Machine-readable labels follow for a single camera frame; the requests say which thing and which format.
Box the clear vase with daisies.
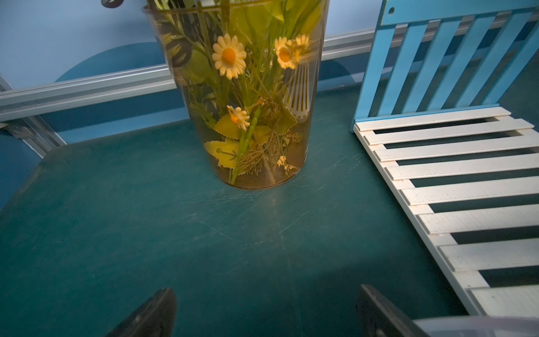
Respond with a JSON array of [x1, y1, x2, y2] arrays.
[[143, 1, 329, 190]]

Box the aluminium back frame rail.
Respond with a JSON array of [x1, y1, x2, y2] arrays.
[[0, 12, 539, 123]]

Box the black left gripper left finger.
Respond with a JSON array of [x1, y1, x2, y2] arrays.
[[106, 288, 177, 337]]

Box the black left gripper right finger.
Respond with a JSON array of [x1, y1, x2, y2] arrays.
[[357, 284, 428, 337]]

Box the blue and white slatted shelf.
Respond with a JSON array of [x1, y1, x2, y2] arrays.
[[352, 1, 538, 318]]

